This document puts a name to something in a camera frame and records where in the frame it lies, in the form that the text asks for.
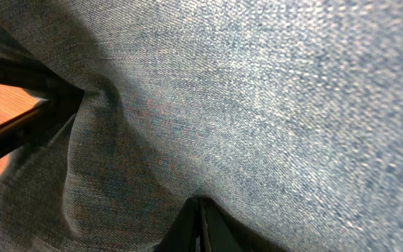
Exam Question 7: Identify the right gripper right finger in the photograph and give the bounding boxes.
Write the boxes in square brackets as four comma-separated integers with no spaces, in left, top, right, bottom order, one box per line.
[153,197,255,252]

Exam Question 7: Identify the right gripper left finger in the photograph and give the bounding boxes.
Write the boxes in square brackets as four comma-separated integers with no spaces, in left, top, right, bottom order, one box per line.
[0,57,84,158]

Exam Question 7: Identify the light blue denim jeans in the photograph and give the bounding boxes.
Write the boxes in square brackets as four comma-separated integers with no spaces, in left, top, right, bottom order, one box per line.
[0,0,403,251]

